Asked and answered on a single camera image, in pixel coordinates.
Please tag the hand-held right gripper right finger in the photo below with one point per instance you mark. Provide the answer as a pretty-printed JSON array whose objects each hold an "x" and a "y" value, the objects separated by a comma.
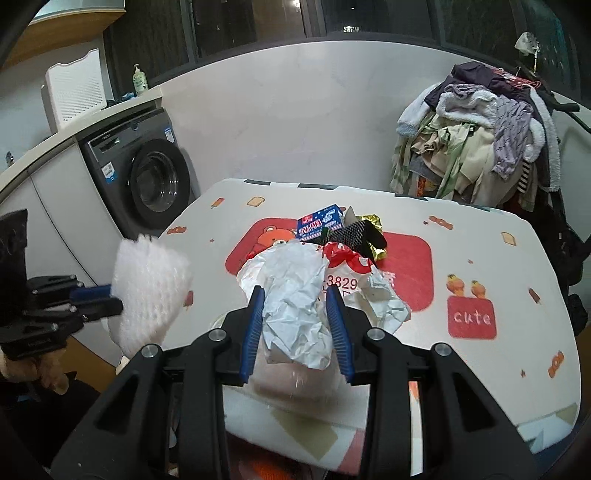
[{"x": 339, "y": 332}]

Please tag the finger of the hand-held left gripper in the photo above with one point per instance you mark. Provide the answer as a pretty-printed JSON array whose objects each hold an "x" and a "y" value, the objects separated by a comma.
[
  {"x": 101, "y": 308},
  {"x": 92, "y": 292}
]

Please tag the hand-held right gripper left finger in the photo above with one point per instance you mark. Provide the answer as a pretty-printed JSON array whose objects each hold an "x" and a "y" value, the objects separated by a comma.
[{"x": 253, "y": 323}]

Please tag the white paper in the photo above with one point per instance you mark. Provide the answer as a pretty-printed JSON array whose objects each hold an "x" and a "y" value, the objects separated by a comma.
[{"x": 291, "y": 300}]

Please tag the white foam fruit net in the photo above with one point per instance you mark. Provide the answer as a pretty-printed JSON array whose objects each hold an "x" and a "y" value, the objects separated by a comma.
[{"x": 150, "y": 290}]

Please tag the blue cardboard box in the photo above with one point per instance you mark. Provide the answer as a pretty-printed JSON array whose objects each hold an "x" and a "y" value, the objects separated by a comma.
[{"x": 321, "y": 224}]

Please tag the person's left hand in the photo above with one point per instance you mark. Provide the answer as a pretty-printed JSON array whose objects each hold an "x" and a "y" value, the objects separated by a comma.
[{"x": 51, "y": 369}]

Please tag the pink fluffy slipper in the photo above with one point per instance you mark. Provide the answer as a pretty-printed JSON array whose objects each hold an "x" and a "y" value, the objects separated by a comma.
[{"x": 123, "y": 364}]

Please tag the white red-print plastic bag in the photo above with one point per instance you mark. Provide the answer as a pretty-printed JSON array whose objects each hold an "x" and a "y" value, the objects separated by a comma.
[{"x": 364, "y": 277}]

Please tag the white cabinet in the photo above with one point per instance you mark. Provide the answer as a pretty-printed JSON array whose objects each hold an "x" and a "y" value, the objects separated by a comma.
[{"x": 55, "y": 207}]

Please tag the black foam net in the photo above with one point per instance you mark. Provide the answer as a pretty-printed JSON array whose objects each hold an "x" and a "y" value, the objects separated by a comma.
[{"x": 355, "y": 233}]

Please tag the gold foil wrapper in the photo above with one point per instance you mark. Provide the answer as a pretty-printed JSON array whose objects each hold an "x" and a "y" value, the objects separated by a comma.
[{"x": 377, "y": 237}]

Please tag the grey washing machine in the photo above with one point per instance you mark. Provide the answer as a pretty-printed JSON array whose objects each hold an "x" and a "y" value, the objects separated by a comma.
[{"x": 138, "y": 180}]

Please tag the white perforated plastic basket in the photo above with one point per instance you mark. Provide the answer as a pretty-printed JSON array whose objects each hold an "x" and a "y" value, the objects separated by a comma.
[{"x": 76, "y": 90}]

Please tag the pump soap bottle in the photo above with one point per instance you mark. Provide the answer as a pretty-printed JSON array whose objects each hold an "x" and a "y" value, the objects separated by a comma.
[{"x": 140, "y": 82}]

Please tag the pile of clothes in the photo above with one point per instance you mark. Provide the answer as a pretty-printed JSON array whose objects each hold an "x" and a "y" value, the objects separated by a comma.
[{"x": 471, "y": 138}]

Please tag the black exercise bike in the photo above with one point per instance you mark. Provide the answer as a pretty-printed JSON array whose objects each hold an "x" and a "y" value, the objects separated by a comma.
[{"x": 565, "y": 249}]

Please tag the wooden wall cabinet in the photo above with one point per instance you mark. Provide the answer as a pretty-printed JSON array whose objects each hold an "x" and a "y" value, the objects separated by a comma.
[{"x": 55, "y": 39}]

